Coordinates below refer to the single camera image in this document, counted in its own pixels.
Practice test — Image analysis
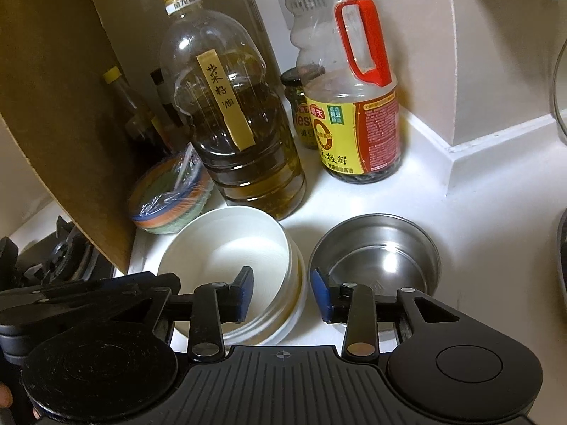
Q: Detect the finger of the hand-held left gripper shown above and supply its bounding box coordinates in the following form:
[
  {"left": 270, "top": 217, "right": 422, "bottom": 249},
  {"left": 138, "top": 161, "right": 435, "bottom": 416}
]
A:
[
  {"left": 0, "top": 273, "right": 182, "bottom": 313},
  {"left": 27, "top": 289, "right": 171, "bottom": 329}
]

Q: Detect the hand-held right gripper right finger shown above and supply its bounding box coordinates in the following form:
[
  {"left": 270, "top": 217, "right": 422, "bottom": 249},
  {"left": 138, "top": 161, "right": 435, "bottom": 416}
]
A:
[{"left": 310, "top": 268, "right": 464, "bottom": 359}]

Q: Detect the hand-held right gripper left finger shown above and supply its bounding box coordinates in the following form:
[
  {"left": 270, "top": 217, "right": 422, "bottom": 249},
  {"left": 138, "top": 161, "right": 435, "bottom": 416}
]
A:
[{"left": 153, "top": 267, "right": 255, "bottom": 364}]

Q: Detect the cream plastic bowl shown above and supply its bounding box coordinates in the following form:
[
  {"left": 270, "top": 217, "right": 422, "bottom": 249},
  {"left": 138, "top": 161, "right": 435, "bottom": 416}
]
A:
[{"left": 173, "top": 223, "right": 308, "bottom": 347}]

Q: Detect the white floral ceramic bowl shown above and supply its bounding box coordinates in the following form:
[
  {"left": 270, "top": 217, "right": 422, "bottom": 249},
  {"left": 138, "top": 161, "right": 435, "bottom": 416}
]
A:
[{"left": 157, "top": 204, "right": 293, "bottom": 337}]

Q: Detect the stainless steel bowl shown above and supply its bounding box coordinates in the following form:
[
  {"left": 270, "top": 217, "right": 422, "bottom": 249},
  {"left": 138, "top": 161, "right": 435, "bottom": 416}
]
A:
[{"left": 309, "top": 214, "right": 442, "bottom": 341}]

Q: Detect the wrapped stack of colourful bowls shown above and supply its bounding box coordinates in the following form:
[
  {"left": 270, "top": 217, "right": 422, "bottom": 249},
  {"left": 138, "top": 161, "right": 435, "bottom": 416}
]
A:
[{"left": 128, "top": 148, "right": 216, "bottom": 235}]

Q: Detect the black gas stove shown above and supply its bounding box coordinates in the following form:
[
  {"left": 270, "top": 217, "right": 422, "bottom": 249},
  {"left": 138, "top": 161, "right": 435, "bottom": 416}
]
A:
[{"left": 0, "top": 217, "right": 117, "bottom": 285}]

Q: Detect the large cooking oil bottle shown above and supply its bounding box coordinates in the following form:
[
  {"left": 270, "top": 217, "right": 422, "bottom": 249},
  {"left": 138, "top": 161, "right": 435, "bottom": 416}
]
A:
[{"left": 159, "top": 0, "right": 307, "bottom": 221}]

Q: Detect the yellow cap glass bottle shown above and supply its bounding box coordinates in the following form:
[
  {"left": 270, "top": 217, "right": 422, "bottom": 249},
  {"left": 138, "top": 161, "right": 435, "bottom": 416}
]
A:
[{"left": 103, "top": 66, "right": 164, "bottom": 151}]

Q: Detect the brown cardboard sheet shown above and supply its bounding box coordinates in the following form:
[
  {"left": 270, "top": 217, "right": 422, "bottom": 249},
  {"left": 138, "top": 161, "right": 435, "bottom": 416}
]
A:
[{"left": 0, "top": 0, "right": 282, "bottom": 277}]

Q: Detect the small glass jar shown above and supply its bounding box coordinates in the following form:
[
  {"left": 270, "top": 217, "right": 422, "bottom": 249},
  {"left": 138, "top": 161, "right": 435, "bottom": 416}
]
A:
[{"left": 280, "top": 67, "right": 320, "bottom": 150}]

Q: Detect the dark cap glass bottle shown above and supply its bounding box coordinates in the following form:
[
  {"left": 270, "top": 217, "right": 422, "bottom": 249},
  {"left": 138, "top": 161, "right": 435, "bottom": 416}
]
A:
[{"left": 150, "top": 67, "right": 187, "bottom": 151}]

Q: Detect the red handle soy sauce bottle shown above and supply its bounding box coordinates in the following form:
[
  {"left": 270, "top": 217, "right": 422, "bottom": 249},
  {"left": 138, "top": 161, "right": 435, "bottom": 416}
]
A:
[{"left": 286, "top": 0, "right": 404, "bottom": 185}]

